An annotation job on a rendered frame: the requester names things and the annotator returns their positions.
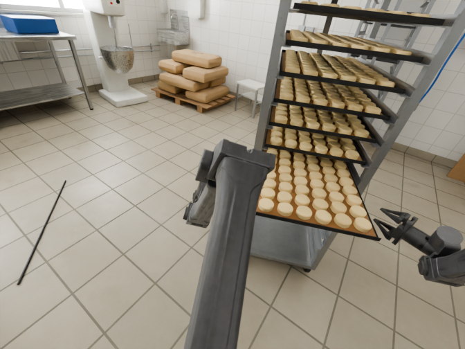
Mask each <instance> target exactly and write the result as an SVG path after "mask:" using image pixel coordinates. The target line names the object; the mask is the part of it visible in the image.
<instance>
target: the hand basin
mask: <svg viewBox="0 0 465 349"><path fill-rule="evenodd" d="M159 3H160V12H161V13H163V14H167V2H166V0H159ZM204 12H205V0H188V11H183V10H174V9H170V21H171V28H157V29H156V32H157V40H158V42H162V43H166V44H171V45H174V47H175V51H177V46H179V45H189V17H190V18H194V19H204Z"/></svg>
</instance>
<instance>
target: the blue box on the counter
mask: <svg viewBox="0 0 465 349"><path fill-rule="evenodd" d="M0 18H1V20H2V22H3V25H4V27H5V29H6V30H9V31H12V32H14V33H19V34H33V33H59V30H58V27H57V24H56V21H55V19H52V18H49V17H43V16H30V15H0Z"/></svg>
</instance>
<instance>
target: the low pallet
mask: <svg viewBox="0 0 465 349"><path fill-rule="evenodd" d="M151 90H153V91H155V92H156V97H158V98H163V97H166V96H171V97H173V98H175V101H176V104H178V105H183V104H185V103H191V104H193V105H196V106H197V111H198V112H200V113H203V112H206V111H208V110H211V109H214V108H215V107H218V106H220V105H223V104H225V103H227V102H230V99H233V98H236V96H233V95H230V94H228V95H226V96H223V97H220V98H218V99H216V100H213V101H211V102H208V103H202V102H198V101H195V100H192V99H189V98H187V97H186V95H185V93H186V91H183V92H180V93H170V92H168V91H164V90H162V89H159V88H158V87H155V88H152V89H151Z"/></svg>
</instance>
